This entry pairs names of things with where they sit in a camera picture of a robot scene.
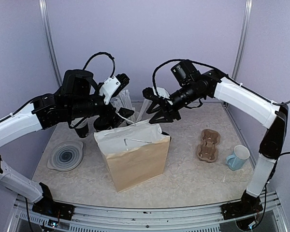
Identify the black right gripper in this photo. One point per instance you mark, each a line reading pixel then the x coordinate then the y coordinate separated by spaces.
pixel 167 113

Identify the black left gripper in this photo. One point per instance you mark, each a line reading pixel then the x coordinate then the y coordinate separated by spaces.
pixel 117 119

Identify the brown paper takeout bag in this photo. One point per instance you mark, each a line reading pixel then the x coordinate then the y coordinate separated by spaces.
pixel 133 154

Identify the black plastic cup lid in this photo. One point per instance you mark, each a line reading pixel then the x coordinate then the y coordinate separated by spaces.
pixel 100 125

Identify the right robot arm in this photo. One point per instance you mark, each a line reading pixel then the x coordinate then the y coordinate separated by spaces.
pixel 269 114

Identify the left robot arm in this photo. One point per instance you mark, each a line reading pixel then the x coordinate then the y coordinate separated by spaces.
pixel 78 98

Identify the stack of paper cups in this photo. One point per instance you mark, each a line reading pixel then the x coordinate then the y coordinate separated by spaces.
pixel 82 128

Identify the cardboard cup carrier tray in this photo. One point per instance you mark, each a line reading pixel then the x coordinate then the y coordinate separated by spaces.
pixel 207 150

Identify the light blue ceramic mug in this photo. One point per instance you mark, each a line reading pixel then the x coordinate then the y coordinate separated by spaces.
pixel 237 159

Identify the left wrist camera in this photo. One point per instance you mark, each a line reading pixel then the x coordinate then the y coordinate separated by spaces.
pixel 112 86

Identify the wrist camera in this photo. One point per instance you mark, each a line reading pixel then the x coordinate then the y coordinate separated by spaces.
pixel 112 86
pixel 189 79

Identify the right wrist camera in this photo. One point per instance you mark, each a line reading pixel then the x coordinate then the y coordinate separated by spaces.
pixel 189 79

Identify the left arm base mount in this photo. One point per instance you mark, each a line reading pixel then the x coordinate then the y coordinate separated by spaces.
pixel 47 206

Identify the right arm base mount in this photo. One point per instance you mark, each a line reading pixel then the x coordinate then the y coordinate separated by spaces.
pixel 245 206

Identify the aluminium front rail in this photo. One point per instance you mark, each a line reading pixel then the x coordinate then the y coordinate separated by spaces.
pixel 88 218

